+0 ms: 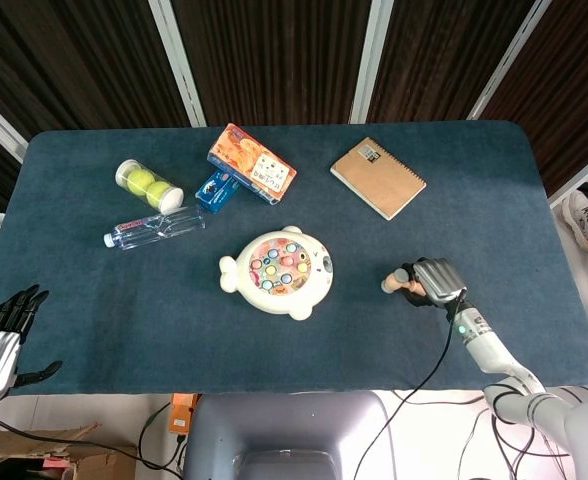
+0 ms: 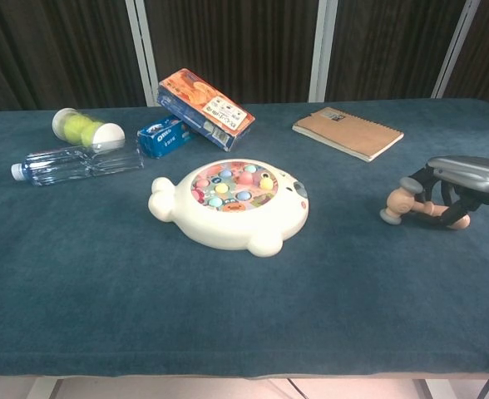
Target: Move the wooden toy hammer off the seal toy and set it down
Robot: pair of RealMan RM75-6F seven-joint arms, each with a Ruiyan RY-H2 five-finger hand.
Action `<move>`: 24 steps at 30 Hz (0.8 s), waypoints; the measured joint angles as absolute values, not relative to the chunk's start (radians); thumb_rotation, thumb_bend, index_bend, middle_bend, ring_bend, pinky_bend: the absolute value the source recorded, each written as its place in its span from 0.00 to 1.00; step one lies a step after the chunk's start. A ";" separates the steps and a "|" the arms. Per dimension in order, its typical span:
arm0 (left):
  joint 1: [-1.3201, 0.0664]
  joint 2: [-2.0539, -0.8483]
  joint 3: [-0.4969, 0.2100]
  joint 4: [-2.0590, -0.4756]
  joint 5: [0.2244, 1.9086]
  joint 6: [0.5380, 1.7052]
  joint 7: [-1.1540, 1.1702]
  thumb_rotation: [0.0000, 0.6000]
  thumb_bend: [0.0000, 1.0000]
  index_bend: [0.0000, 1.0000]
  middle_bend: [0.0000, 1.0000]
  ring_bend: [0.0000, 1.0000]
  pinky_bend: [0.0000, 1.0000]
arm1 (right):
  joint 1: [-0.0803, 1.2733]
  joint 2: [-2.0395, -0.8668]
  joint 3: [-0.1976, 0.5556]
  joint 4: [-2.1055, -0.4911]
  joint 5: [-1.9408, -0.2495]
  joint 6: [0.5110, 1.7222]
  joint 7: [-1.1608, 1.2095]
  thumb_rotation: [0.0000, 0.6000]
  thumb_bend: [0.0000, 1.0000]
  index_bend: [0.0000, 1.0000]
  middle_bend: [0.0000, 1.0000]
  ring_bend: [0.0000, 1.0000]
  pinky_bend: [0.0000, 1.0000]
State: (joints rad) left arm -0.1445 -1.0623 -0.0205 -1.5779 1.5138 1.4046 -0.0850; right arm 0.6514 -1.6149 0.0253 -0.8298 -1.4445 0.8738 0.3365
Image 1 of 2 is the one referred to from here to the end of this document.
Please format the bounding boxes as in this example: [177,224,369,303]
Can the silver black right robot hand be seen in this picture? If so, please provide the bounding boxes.
[398,257,468,308]

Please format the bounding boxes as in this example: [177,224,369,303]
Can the dark blue table cloth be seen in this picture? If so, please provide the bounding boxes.
[0,119,588,397]

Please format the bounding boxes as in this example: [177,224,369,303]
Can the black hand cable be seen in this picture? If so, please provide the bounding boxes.
[351,292,468,480]
[0,412,184,477]

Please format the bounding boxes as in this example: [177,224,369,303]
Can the small blue box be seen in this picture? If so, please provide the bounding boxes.
[194,168,243,215]

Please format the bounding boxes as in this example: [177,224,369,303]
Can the black right hand cable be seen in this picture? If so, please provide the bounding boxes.
[351,292,468,480]

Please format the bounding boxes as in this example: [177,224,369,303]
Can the orange device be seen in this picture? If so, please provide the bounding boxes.
[168,393,201,435]

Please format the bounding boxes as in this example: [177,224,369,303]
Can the cream fish-shaped whack-a-mole toy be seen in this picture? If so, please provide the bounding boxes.
[218,225,336,322]

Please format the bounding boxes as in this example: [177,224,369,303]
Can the brown cardboard box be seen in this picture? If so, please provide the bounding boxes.
[0,423,139,480]

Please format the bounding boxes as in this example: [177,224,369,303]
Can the yellow-green tennis ball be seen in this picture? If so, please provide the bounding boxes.
[145,180,173,207]
[127,168,156,195]

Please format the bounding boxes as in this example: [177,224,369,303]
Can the orange snack box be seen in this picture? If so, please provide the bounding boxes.
[206,122,298,206]

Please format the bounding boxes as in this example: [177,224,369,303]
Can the brown spiral notebook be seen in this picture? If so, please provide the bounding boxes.
[329,136,428,222]

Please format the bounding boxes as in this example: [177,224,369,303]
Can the clear tennis ball tube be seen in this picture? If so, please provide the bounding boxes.
[114,158,185,211]

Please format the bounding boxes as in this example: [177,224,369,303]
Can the green black floor cable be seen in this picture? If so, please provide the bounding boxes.
[137,402,185,466]

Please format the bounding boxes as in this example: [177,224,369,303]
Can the white sneaker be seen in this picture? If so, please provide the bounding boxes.
[561,188,588,254]

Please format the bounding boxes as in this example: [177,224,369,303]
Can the clear plastic water bottle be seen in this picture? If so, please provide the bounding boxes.
[103,204,207,253]

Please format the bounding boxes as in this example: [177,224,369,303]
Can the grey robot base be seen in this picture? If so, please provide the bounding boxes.
[182,390,400,480]

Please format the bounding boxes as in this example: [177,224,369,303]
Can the black left hand cable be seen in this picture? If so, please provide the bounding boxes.
[0,412,184,477]

